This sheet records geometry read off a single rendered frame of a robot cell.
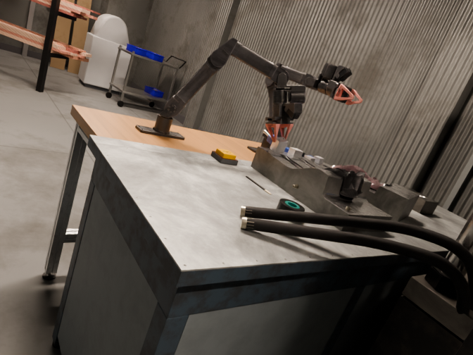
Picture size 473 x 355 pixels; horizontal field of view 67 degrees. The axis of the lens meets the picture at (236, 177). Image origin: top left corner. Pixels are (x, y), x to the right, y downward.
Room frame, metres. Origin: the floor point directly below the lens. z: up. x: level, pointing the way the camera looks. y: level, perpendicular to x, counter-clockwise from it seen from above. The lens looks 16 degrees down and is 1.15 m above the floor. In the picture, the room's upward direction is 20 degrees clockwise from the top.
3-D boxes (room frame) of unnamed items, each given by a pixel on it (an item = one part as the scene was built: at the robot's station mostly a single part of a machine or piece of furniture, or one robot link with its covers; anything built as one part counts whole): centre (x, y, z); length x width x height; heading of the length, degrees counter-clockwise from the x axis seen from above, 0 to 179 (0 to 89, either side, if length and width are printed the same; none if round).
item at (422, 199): (1.85, -0.90, 0.84); 0.20 x 0.15 x 0.07; 40
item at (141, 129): (1.42, 0.35, 0.84); 0.20 x 0.07 x 0.08; 132
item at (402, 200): (1.61, -0.52, 0.86); 0.50 x 0.26 x 0.11; 57
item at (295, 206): (1.01, -0.18, 0.82); 0.08 x 0.08 x 0.04
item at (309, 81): (1.69, -0.21, 1.24); 0.12 x 0.09 x 0.12; 42
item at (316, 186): (1.32, -0.30, 0.87); 0.50 x 0.26 x 0.14; 40
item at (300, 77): (1.81, -0.10, 1.17); 0.30 x 0.09 x 0.12; 42
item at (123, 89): (5.87, 1.94, 0.48); 1.01 x 0.59 x 0.96; 132
